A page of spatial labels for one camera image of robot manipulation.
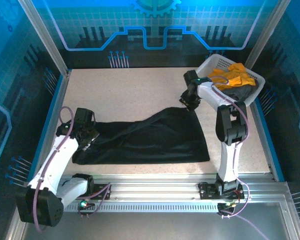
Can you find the black t-shirt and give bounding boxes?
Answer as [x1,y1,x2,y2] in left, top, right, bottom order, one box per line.
[71,106,211,166]

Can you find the white plastic basket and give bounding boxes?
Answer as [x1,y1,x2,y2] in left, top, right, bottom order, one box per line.
[193,53,266,107]

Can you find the grey t-shirt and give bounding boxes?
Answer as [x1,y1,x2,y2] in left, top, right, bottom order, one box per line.
[222,79,260,103]

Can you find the yellow t-shirt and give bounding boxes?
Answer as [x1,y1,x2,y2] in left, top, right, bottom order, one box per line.
[207,62,256,92]

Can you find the small LED control board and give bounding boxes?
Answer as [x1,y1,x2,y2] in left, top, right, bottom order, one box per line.
[77,198,96,211]
[217,201,237,213]

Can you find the aluminium side rail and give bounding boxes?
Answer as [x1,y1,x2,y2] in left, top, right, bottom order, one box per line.
[27,69,72,182]
[249,102,278,182]

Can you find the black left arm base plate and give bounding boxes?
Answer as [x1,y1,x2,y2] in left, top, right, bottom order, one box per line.
[89,183,112,201]

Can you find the aluminium mounting rail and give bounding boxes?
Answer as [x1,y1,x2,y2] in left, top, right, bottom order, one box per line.
[59,174,291,204]

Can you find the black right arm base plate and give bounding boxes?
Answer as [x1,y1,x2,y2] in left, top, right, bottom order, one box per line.
[198,182,245,200]

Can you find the slotted metal cable duct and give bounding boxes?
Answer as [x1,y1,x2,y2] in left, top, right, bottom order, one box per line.
[63,202,220,213]

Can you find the aluminium frame post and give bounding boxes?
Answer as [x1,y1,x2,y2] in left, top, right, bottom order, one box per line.
[244,0,291,70]
[17,0,71,76]

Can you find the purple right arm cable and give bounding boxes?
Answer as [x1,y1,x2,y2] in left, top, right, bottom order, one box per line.
[209,75,251,218]

